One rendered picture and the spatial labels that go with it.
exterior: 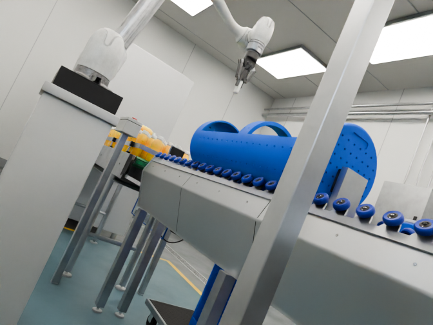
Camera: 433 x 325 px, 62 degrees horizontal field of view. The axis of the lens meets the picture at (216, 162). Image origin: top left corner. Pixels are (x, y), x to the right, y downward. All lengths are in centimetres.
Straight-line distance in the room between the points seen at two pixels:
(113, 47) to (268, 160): 88
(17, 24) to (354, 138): 578
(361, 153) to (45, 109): 118
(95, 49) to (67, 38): 476
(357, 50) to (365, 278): 49
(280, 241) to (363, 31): 48
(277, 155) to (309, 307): 48
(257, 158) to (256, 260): 59
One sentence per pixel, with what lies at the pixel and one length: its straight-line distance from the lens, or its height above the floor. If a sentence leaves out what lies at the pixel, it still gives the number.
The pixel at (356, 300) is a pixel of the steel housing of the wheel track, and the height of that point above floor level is 76.
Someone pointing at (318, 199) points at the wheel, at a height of 96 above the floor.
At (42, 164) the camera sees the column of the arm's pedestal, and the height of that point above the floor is 69.
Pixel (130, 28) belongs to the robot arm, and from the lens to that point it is 199.
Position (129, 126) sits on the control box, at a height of 105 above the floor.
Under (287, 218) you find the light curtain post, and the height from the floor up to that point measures 86.
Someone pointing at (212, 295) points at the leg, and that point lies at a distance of 131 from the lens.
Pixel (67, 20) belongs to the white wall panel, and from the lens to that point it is 652.
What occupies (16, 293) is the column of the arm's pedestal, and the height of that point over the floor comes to 18.
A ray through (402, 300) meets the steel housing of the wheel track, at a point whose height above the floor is 81.
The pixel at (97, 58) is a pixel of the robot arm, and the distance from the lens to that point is 169.
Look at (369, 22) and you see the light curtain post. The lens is 90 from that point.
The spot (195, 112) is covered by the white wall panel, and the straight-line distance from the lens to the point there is 694.
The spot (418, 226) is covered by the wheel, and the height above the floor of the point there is 96.
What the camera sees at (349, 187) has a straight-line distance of 113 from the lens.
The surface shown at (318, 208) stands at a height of 93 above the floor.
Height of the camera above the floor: 83
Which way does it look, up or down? 6 degrees up
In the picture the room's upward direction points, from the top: 24 degrees clockwise
